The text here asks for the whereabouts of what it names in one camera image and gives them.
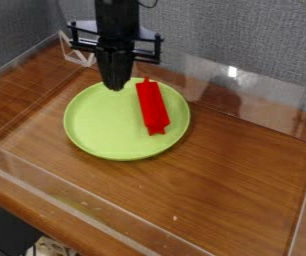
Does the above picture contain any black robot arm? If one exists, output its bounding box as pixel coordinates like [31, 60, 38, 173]
[67, 0, 162, 91]

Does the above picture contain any red plastic block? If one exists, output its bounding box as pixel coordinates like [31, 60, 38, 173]
[136, 77, 170, 135]

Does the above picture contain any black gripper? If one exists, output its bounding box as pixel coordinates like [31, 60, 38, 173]
[67, 20, 164, 91]

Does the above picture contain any white power strip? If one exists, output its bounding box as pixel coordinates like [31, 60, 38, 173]
[35, 236, 77, 256]

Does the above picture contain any black box under table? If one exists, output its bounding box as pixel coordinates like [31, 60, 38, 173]
[0, 207, 43, 256]

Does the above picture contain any clear acrylic corner bracket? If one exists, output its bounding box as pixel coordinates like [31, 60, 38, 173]
[58, 31, 96, 68]

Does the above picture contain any clear acrylic enclosure wall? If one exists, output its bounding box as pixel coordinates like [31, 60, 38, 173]
[0, 37, 306, 256]

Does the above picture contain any green round plate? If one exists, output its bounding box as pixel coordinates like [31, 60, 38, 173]
[63, 77, 190, 161]

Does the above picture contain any black cable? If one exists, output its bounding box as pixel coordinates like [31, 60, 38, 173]
[137, 0, 160, 10]

